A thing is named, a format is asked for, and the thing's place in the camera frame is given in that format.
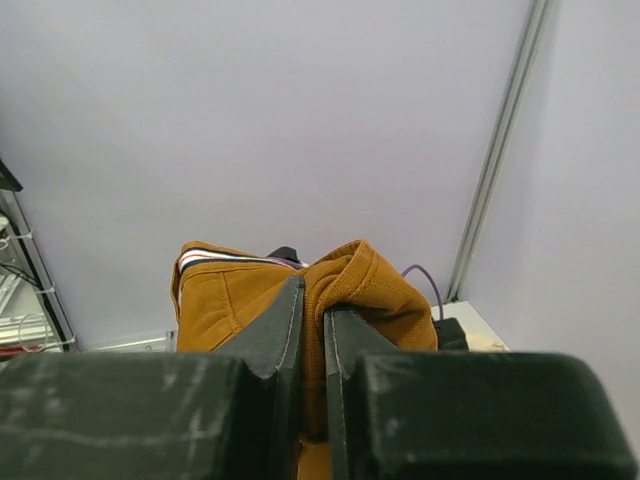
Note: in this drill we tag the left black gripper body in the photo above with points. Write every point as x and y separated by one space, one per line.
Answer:
286 255

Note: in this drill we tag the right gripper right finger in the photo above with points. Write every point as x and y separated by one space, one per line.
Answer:
395 414

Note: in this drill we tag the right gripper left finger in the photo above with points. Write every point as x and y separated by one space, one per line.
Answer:
231 413

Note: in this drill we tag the brown cloth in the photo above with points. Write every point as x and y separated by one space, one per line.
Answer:
218 291

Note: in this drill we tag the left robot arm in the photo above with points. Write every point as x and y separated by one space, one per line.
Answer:
450 334

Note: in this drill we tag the cream cloth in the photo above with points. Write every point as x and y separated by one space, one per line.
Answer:
481 343

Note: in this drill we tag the left aluminium frame post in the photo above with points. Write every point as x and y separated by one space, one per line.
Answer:
522 65

